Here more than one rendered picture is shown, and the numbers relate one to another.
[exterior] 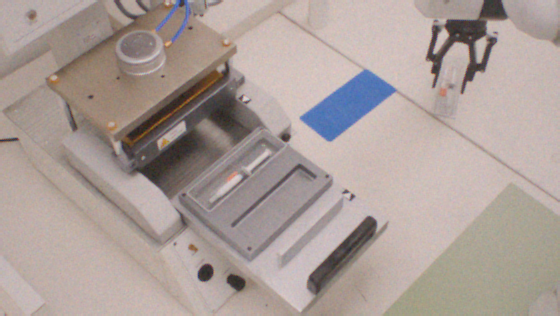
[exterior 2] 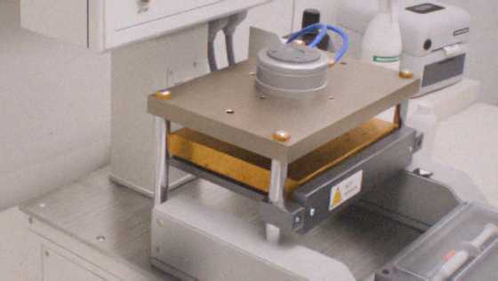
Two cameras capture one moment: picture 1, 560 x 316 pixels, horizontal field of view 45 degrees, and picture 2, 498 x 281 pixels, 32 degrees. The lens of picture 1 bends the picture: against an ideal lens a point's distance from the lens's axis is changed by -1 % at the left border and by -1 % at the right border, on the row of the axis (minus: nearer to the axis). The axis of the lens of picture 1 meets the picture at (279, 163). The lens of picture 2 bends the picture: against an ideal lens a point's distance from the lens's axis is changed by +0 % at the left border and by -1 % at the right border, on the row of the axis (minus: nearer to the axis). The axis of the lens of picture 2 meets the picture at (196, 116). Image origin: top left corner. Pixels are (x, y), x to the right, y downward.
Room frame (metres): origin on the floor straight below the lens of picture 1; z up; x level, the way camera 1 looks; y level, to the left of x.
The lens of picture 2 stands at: (-0.07, 0.39, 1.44)
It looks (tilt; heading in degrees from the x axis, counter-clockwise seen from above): 23 degrees down; 356
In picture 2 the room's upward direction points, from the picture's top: 2 degrees clockwise
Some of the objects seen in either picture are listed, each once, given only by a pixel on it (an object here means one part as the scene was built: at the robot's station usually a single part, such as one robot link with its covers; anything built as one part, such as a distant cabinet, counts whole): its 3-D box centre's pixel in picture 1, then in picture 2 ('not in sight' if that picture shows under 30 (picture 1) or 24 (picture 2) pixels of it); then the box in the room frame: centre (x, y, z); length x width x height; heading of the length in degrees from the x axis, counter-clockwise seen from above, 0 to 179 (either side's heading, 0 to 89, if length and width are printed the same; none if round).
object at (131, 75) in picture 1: (141, 57); (276, 95); (0.85, 0.24, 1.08); 0.31 x 0.24 x 0.13; 137
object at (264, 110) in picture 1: (237, 96); (396, 184); (0.86, 0.08, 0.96); 0.26 x 0.05 x 0.07; 47
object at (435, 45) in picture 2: not in sight; (402, 40); (1.73, -0.17, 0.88); 0.25 x 0.20 x 0.17; 38
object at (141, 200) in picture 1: (120, 183); (257, 272); (0.66, 0.27, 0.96); 0.25 x 0.05 x 0.07; 47
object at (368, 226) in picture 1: (342, 253); not in sight; (0.51, -0.10, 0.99); 0.15 x 0.02 x 0.04; 137
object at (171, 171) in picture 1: (146, 121); (254, 220); (0.83, 0.25, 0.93); 0.46 x 0.35 x 0.01; 47
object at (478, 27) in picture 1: (467, 23); not in sight; (1.03, -0.38, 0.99); 0.08 x 0.08 x 0.09
